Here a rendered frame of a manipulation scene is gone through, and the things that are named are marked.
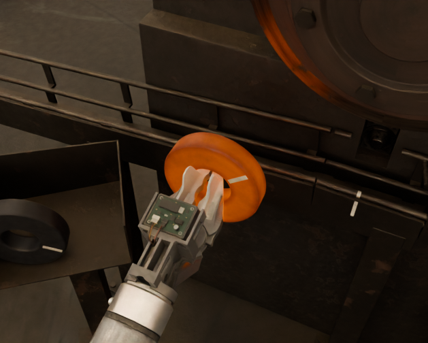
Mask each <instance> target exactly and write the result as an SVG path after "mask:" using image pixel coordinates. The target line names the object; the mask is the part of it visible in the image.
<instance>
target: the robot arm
mask: <svg viewBox="0 0 428 343"><path fill-rule="evenodd" d="M207 180H209V182H208V185H207V193H206V195H205V197H204V198H203V199H202V200H201V201H200V202H199V203H198V206H196V198H197V196H198V194H199V193H200V192H201V191H202V190H203V189H204V185H205V183H206V182H207ZM153 204H154V205H153ZM152 205H153V206H152ZM223 206H224V201H223V177H222V176H220V175H219V174H217V173H216V172H214V171H211V170H208V169H198V170H196V169H195V168H194V167H192V166H188V167H187V168H186V169H185V171H184V173H183V177H182V186H181V187H180V189H179V191H177V192H176V193H174V194H173V195H171V196H167V195H164V194H162V193H161V194H158V193H157V192H156V193H155V194H154V197H153V198H152V201H151V202H150V204H149V206H148V208H147V210H146V212H145V213H144V215H143V217H142V219H141V221H140V223H139V225H138V227H139V229H140V230H141V232H142V233H143V235H144V237H145V238H146V239H147V241H148V244H147V246H146V248H145V250H144V251H143V253H142V255H141V257H140V259H139V261H138V263H137V265H136V264H134V263H132V265H131V267H130V269H129V271H128V273H127V275H126V277H125V279H124V281H125V282H124V283H121V284H120V286H119V288H118V290H117V292H116V294H115V296H114V298H113V297H111V298H109V300H108V304H109V305H110V306H109V308H108V309H107V311H106V313H105V315H104V317H103V318H102V320H101V322H100V324H99V326H98V328H97V330H96V332H95V334H94V336H93V337H92V339H91V341H90V343H158V341H159V338H160V337H161V335H162V333H163V331H164V329H165V326H166V324H167V322H168V320H169V318H170V316H171V314H172V312H173V310H174V309H173V307H172V305H174V303H175V301H176V298H177V296H178V294H177V292H176V291H174V290H173V288H175V287H176V286H178V285H179V284H180V283H181V282H183V281H184V280H186V279H187V278H188V277H190V276H191V275H193V274H194V273H195V272H197V271H198V270H199V266H200V264H201V260H202V258H203V256H202V252H203V251H204V250H205V249H206V247H207V246H210V247H213V243H214V240H215V239H216V237H217V235H218V234H219V233H220V230H221V228H222V225H223ZM149 211H150V212H149ZM148 213H149V214H148ZM147 215H148V216H147ZM146 217H147V218H146Z"/></svg>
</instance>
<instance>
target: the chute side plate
mask: <svg viewBox="0 0 428 343"><path fill-rule="evenodd" d="M0 124H1V125H5V126H8V127H12V128H15V129H19V130H22V131H26V132H29V133H32V134H36V135H39V136H42V137H47V138H49V139H52V140H56V141H58V142H62V143H65V144H69V145H72V146H73V145H78V144H87V143H86V142H91V143H95V142H105V141H112V140H118V141H119V144H120V151H121V155H122V160H123V161H126V162H129V163H133V164H136V165H140V166H143V167H147V168H150V169H153V170H157V171H159V172H163V173H165V170H164V166H165V160H166V157H167V155H168V154H169V152H170V151H171V149H172V148H173V147H174V146H172V145H170V144H165V143H163V142H158V141H155V140H150V139H148V138H144V137H140V136H137V135H133V134H130V133H125V132H123V131H118V130H115V129H111V128H107V127H103V126H101V125H96V124H93V123H90V122H86V121H83V120H78V119H76V118H71V117H68V116H64V115H61V114H57V113H54V112H49V111H46V110H42V109H39V108H34V107H31V106H28V105H24V104H21V103H17V102H14V101H10V100H7V99H2V98H0ZM263 173H264V175H265V180H266V192H265V195H264V197H263V199H262V201H261V202H264V203H268V204H271V205H273V206H278V207H280V208H284V209H287V210H291V211H294V212H298V213H300V214H305V215H307V216H311V217H314V218H317V219H319V220H322V221H325V222H328V223H331V224H333V225H337V226H339V227H342V228H345V229H348V230H351V231H354V232H356V233H360V234H362V235H366V236H367V237H369V235H370V233H371V231H372V228H373V227H374V228H377V229H380V230H383V231H386V232H389V233H392V234H394V235H398V236H400V237H403V238H405V239H406V240H405V242H404V245H403V246H402V249H405V250H408V251H411V249H412V247H413V245H414V243H415V241H416V239H417V237H418V235H419V233H420V231H421V229H422V227H423V225H424V221H423V220H420V219H417V218H414V217H411V216H407V215H405V214H401V213H399V212H396V211H393V210H390V209H387V208H383V207H381V206H377V205H375V204H372V203H369V202H366V201H363V200H360V199H357V198H354V197H351V196H348V195H345V194H342V193H338V192H335V191H332V190H329V189H326V188H323V187H321V186H317V185H316V186H315V189H314V185H313V184H310V183H308V182H302V181H300V180H296V179H292V178H289V177H286V176H281V175H278V174H274V173H271V172H268V171H263ZM313 192H314V195H313ZM355 201H356V202H358V204H357V208H356V210H355V214H354V216H351V215H350V214H351V212H352V207H353V205H354V202H355Z"/></svg>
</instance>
